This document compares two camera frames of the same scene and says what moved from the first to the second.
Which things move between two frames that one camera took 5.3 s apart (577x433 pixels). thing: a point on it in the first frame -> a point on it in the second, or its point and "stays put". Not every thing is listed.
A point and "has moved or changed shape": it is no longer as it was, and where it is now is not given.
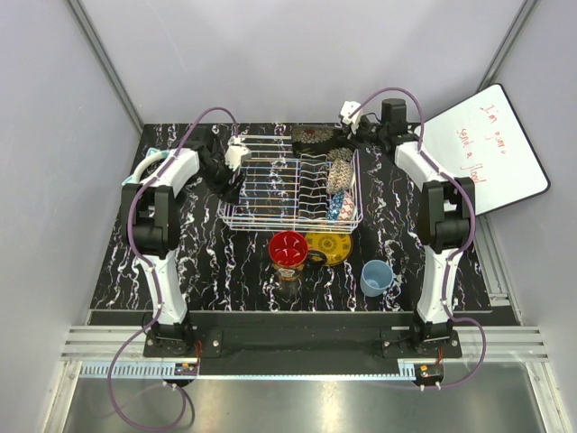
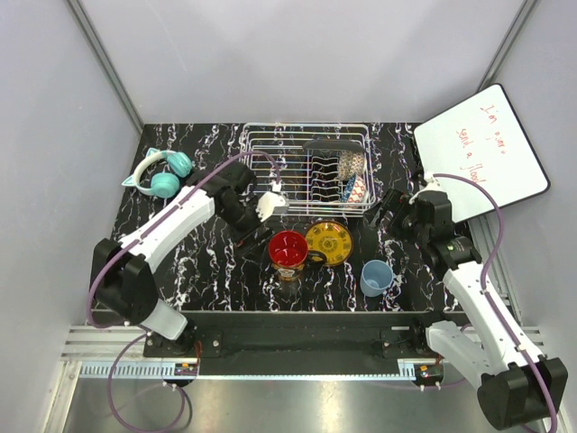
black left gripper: (230, 192) -> (245, 242)
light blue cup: (376, 276) stays put
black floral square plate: (326, 140) has moved or changed shape
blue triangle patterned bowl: (335, 206) -> (354, 191)
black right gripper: (357, 134) -> (394, 201)
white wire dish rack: (284, 192) has moved or changed shape
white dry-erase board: (482, 138) stays put
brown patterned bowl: (341, 177) -> (351, 162)
